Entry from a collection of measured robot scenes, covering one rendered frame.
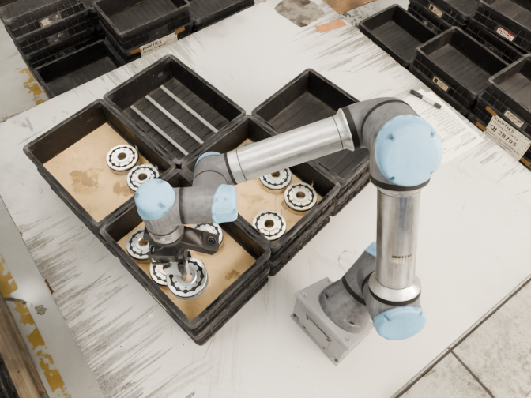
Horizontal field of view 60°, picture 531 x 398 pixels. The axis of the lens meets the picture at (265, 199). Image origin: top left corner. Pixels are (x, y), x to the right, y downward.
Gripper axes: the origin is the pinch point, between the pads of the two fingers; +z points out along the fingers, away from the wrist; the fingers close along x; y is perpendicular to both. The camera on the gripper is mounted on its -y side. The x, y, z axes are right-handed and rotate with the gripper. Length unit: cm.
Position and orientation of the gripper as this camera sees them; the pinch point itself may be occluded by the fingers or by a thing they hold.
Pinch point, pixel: (189, 264)
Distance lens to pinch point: 120.7
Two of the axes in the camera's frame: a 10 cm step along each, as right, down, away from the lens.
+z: -0.1, 5.1, 8.6
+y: -10.0, 0.0, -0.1
